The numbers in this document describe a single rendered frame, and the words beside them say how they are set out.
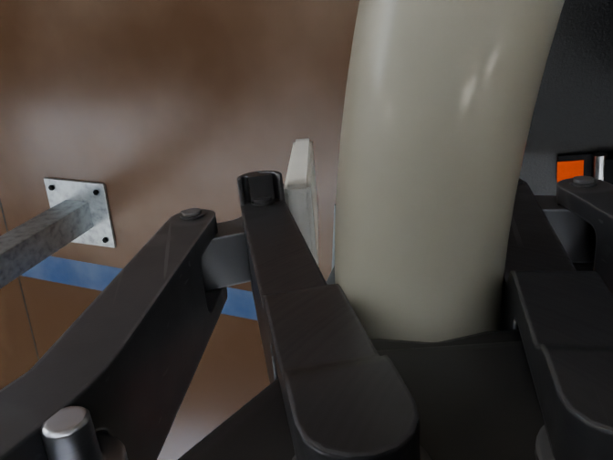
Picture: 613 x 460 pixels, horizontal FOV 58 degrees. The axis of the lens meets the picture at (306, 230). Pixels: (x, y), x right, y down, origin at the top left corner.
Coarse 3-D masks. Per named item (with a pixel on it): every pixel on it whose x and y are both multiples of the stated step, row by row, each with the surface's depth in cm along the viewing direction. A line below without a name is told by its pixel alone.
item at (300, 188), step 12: (300, 144) 21; (312, 144) 21; (300, 156) 19; (312, 156) 20; (288, 168) 18; (300, 168) 17; (312, 168) 19; (288, 180) 16; (300, 180) 16; (312, 180) 18; (288, 192) 15; (300, 192) 15; (312, 192) 17; (288, 204) 15; (300, 204) 15; (312, 204) 16; (300, 216) 15; (312, 216) 16; (300, 228) 16; (312, 228) 16; (312, 240) 16; (312, 252) 16
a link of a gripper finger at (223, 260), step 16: (224, 224) 15; (240, 224) 15; (224, 240) 14; (240, 240) 14; (208, 256) 14; (224, 256) 14; (240, 256) 15; (208, 272) 14; (224, 272) 14; (240, 272) 15; (208, 288) 14
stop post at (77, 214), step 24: (48, 192) 161; (72, 192) 158; (96, 192) 155; (48, 216) 149; (72, 216) 152; (96, 216) 160; (0, 240) 136; (24, 240) 136; (48, 240) 145; (72, 240) 154; (96, 240) 164; (0, 264) 130; (24, 264) 137
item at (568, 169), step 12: (564, 156) 115; (576, 156) 115; (588, 156) 114; (600, 156) 111; (612, 156) 113; (564, 168) 116; (576, 168) 115; (588, 168) 115; (600, 168) 112; (612, 168) 111; (612, 180) 112
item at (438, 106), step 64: (384, 0) 8; (448, 0) 7; (512, 0) 7; (384, 64) 8; (448, 64) 7; (512, 64) 8; (384, 128) 8; (448, 128) 8; (512, 128) 8; (384, 192) 8; (448, 192) 8; (512, 192) 9; (384, 256) 9; (448, 256) 8; (384, 320) 9; (448, 320) 9
